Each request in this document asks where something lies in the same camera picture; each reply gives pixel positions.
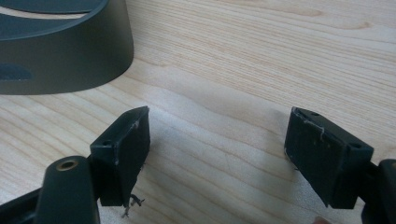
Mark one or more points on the dark grey round container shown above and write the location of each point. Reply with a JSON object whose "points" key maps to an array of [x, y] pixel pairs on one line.
{"points": [[62, 59]]}

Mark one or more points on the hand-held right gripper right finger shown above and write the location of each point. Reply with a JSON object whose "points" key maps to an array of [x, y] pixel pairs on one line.
{"points": [[323, 155]]}

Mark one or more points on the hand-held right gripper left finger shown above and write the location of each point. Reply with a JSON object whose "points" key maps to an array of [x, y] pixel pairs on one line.
{"points": [[120, 161]]}

